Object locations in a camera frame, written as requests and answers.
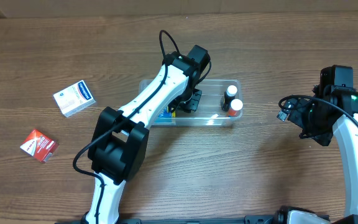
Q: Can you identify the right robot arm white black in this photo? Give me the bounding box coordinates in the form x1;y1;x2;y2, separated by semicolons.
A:
277;85;358;223

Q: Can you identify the clear plastic container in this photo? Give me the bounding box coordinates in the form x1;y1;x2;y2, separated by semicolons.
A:
153;79;243;126

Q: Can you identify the red white small box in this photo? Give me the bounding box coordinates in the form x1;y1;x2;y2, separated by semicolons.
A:
20;129;59;163

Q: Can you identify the white Hansaplast plaster box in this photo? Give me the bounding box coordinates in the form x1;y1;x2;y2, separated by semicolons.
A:
53;80;96;118

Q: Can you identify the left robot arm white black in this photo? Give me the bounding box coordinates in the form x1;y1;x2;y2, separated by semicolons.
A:
73;45;211;223

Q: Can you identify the dark bottle white cap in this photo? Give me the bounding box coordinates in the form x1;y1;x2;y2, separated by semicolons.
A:
221;85;237;111

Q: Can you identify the orange bottle white cap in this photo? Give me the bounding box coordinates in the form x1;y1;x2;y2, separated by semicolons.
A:
227;99;244;117

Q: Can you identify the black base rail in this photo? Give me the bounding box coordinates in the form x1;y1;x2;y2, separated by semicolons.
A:
54;211;329;224

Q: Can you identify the blue yellow VapoDrops box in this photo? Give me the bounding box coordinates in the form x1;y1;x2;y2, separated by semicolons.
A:
154;106;176;126

